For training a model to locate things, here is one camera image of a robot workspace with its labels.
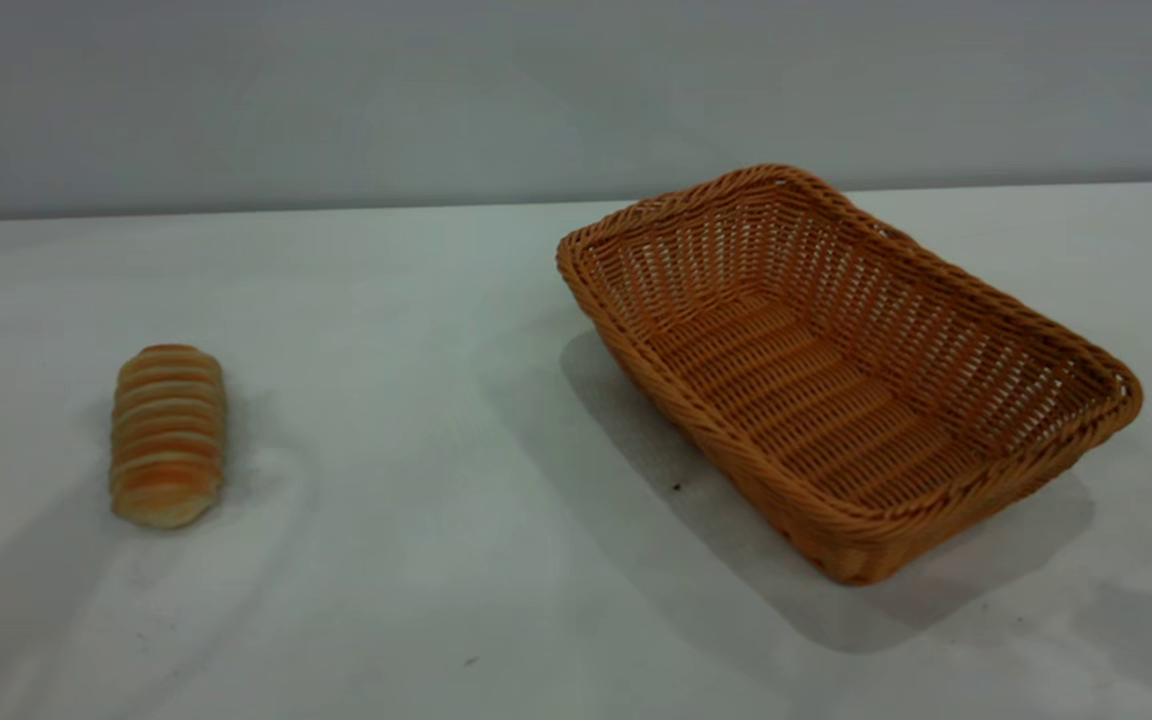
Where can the orange woven wicker basket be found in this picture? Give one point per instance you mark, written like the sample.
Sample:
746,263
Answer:
836,400

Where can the striped oblong bread roll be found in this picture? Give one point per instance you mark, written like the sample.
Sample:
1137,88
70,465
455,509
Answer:
168,440

